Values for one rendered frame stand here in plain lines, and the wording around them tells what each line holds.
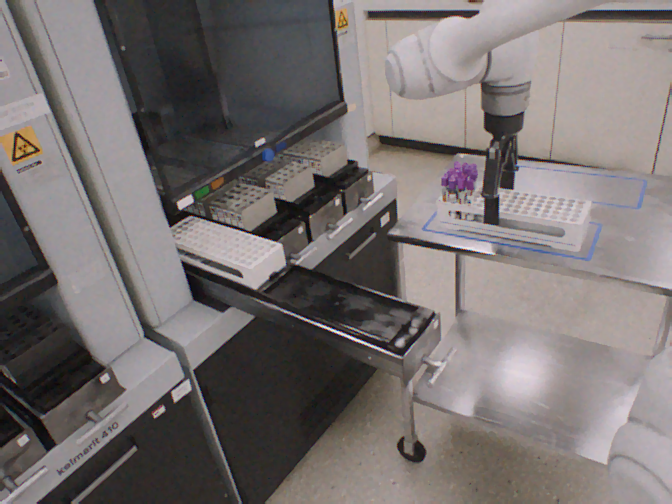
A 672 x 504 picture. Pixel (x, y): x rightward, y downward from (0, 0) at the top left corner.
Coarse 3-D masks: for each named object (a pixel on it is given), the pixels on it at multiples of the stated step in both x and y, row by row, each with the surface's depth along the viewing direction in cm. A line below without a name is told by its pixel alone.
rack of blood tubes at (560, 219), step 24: (480, 192) 119; (504, 192) 118; (528, 192) 116; (480, 216) 118; (504, 216) 110; (528, 216) 108; (552, 216) 107; (576, 216) 107; (528, 240) 110; (552, 240) 108; (576, 240) 105
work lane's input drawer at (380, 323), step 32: (192, 288) 122; (224, 288) 113; (288, 288) 111; (320, 288) 109; (352, 288) 107; (288, 320) 105; (320, 320) 100; (352, 320) 100; (384, 320) 99; (416, 320) 96; (352, 352) 97; (384, 352) 92; (416, 352) 94; (448, 352) 97
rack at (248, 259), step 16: (176, 224) 126; (192, 224) 126; (208, 224) 125; (176, 240) 122; (192, 240) 119; (208, 240) 118; (224, 240) 118; (240, 240) 117; (256, 240) 116; (192, 256) 122; (208, 256) 114; (224, 256) 112; (240, 256) 113; (256, 256) 111; (272, 256) 111; (224, 272) 114; (240, 272) 117; (256, 272) 108; (272, 272) 112; (256, 288) 110
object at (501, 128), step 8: (488, 120) 103; (496, 120) 102; (504, 120) 101; (512, 120) 101; (520, 120) 102; (488, 128) 104; (496, 128) 103; (504, 128) 102; (512, 128) 102; (520, 128) 103; (496, 136) 104; (504, 136) 104; (504, 144) 105
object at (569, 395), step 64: (576, 192) 125; (640, 192) 122; (512, 256) 108; (576, 256) 105; (640, 256) 103; (448, 384) 152; (512, 384) 149; (576, 384) 147; (640, 384) 144; (576, 448) 131
